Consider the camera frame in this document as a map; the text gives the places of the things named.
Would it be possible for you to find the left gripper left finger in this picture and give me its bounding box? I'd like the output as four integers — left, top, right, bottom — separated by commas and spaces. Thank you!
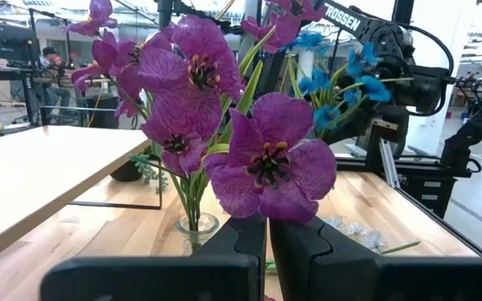
39, 214, 267, 301

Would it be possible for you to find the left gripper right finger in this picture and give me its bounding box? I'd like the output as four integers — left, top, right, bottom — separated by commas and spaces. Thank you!
269, 216, 482, 301

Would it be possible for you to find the blue artificial flower bunch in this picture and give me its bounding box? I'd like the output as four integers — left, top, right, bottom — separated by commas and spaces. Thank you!
289, 32, 416, 141

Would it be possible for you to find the round clear glass vase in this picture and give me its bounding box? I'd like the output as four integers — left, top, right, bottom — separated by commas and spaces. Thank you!
175, 212, 221, 257

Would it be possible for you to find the purple artificial flower bunch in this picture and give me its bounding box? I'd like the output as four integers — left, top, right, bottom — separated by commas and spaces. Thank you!
64, 0, 338, 235

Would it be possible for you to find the wooden shelf with black legs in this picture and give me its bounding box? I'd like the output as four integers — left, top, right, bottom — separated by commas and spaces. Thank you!
0, 124, 163, 268

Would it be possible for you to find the silver aluminium extrusion bar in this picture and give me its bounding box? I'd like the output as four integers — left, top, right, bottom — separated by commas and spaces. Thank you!
377, 139, 402, 190

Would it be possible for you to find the white artificial flower bunch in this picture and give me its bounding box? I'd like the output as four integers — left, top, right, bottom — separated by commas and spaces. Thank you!
323, 215, 422, 256

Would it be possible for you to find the person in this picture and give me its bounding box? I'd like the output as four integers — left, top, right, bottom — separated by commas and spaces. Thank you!
39, 46, 74, 109

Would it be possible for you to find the black desk with monitor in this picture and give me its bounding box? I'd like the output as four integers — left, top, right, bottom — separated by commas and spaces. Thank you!
0, 15, 44, 141

